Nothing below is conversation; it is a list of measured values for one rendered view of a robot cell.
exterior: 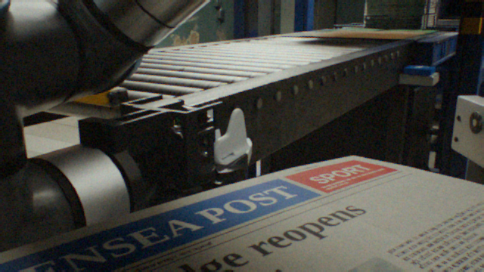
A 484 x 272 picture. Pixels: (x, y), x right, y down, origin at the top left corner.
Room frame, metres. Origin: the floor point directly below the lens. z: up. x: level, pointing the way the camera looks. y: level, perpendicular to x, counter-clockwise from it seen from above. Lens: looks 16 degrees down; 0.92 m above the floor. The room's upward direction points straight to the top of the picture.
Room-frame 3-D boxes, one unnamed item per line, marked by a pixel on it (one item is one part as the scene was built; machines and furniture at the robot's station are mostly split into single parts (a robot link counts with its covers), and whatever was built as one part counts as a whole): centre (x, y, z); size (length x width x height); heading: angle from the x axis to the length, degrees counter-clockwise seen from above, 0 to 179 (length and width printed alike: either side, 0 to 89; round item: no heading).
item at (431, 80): (1.48, -0.56, 0.69); 0.10 x 0.10 x 0.03; 59
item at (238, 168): (0.41, 0.02, 0.77); 0.09 x 0.05 x 0.02; 149
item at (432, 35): (2.10, -0.56, 0.75); 0.70 x 0.65 x 0.10; 149
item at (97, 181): (0.31, 0.12, 0.79); 0.08 x 0.05 x 0.08; 59
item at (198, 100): (1.10, -0.24, 0.74); 1.34 x 0.05 x 0.12; 149
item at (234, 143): (0.46, 0.00, 0.79); 0.09 x 0.03 x 0.06; 149
